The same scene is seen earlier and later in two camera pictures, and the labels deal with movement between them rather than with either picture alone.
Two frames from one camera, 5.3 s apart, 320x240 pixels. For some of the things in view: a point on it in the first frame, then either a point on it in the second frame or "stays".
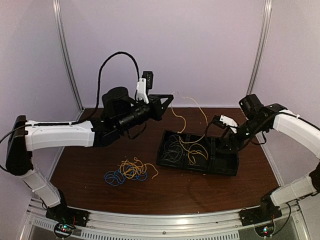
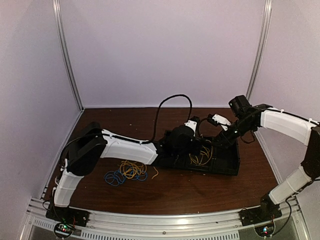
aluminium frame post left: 58,13 stays
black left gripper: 159,109 to 197,150
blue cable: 118,177 stays
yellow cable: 131,169 stays
